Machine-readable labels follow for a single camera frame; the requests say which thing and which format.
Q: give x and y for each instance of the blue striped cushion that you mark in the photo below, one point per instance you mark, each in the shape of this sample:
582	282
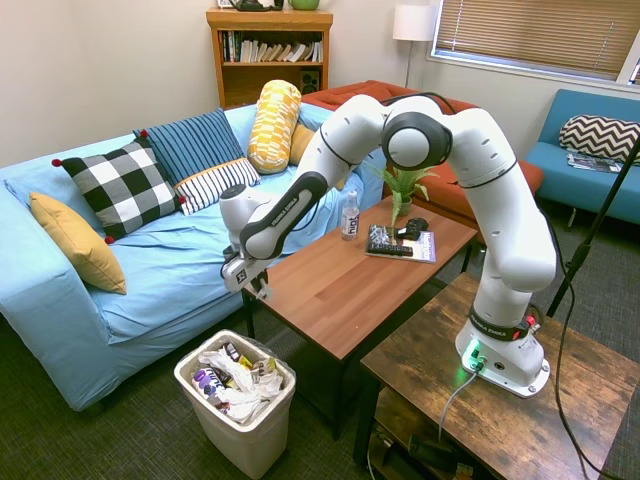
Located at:
192	142

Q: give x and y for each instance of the black game controller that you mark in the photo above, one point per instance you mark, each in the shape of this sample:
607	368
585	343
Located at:
412	227

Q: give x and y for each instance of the white shade floor lamp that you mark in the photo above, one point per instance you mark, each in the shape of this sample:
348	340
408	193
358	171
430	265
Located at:
413	25

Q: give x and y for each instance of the black power adapter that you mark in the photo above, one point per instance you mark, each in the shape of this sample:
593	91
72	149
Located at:
432	450

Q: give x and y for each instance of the small black speaker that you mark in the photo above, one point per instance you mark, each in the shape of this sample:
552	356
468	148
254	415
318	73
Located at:
310	81

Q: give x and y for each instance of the red emergency stop button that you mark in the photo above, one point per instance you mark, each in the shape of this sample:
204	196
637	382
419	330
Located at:
533	322

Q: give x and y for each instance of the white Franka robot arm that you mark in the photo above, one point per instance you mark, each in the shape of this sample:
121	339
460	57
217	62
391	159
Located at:
490	200

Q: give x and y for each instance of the black white object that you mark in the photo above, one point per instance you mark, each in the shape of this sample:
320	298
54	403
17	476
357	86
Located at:
250	4

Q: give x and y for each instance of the dark upright books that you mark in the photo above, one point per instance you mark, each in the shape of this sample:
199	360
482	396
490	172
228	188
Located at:
230	46

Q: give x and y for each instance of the black patterned book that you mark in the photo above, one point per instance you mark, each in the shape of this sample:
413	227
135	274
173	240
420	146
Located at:
382	240

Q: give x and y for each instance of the green potted plant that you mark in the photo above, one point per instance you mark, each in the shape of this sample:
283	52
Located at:
405	187

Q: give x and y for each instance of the rustic dark wood stand table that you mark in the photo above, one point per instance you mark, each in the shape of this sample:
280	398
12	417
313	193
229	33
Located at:
500	425

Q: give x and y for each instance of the crumpled white trash paper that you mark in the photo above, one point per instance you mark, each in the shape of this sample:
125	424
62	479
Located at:
250	395

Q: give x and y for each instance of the light blue sofa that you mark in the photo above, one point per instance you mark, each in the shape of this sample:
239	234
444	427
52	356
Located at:
165	270

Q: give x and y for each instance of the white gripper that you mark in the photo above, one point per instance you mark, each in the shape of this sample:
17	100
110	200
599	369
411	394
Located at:
240	274

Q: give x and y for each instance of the wooden window blinds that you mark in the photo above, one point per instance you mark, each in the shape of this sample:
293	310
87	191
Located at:
535	35

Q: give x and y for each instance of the black camera stand pole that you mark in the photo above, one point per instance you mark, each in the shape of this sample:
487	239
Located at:
595	230

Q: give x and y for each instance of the green bowl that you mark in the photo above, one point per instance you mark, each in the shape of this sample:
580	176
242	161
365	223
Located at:
304	4

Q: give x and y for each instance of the mustard yellow cushion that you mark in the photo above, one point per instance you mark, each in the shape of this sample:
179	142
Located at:
301	142
80	245

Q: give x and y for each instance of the black white chevron pillow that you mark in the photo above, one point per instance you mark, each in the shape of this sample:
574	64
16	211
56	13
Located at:
597	137

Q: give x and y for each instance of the wooden coffee table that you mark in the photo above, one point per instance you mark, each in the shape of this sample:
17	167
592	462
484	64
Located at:
350	295

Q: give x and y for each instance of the clear water bottle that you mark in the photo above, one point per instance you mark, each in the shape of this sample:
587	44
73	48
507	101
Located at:
350	220

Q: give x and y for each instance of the beige plastic trash bin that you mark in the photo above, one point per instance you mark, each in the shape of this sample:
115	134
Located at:
240	440

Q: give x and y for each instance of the orange ottoman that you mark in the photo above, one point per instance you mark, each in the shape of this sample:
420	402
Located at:
450	192

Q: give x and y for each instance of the white navy striped cushion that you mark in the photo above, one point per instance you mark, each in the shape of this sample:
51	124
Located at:
217	182

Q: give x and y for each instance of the teal bench sofa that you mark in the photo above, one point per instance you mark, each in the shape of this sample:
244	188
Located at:
575	185

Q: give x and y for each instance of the magazine with white cover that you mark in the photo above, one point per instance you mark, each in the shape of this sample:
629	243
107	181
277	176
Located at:
425	247

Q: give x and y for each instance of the yellow patterned bolster pillow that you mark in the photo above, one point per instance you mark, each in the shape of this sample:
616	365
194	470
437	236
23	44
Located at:
272	125

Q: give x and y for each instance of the magazine with dark cover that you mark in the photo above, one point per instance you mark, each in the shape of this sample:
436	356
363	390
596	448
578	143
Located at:
592	162

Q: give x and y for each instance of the black white checked cushion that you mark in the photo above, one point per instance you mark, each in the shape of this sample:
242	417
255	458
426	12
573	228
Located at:
122	187

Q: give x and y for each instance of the wooden bookshelf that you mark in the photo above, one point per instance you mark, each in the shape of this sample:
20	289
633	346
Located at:
270	82

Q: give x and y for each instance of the leaning paperback books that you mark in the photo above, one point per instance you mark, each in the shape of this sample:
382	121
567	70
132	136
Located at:
280	51

